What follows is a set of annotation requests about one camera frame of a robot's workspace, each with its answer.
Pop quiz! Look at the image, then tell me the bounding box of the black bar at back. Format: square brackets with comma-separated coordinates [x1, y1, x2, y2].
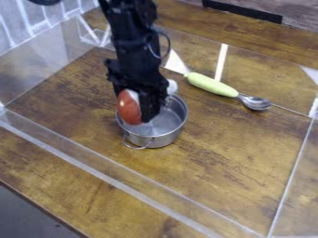
[202, 0, 284, 24]

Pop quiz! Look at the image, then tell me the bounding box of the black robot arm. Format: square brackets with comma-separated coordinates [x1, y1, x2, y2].
[98, 0, 169, 123]

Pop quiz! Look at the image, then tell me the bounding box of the green handled metal spoon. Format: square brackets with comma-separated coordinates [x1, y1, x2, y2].
[186, 73, 273, 111]

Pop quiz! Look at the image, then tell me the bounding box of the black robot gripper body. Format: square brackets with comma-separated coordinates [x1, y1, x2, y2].
[105, 33, 169, 99]

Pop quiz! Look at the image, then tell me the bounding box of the red and white plush mushroom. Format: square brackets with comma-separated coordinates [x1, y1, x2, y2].
[117, 79, 178, 126]

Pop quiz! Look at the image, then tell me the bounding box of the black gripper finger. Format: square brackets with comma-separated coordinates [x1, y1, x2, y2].
[138, 88, 169, 123]

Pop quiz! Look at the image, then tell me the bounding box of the small silver metal pot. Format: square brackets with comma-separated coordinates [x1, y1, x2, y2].
[115, 93, 187, 150]

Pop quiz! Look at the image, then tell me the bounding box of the clear acrylic enclosure wall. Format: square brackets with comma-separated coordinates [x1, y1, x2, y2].
[0, 0, 318, 238]

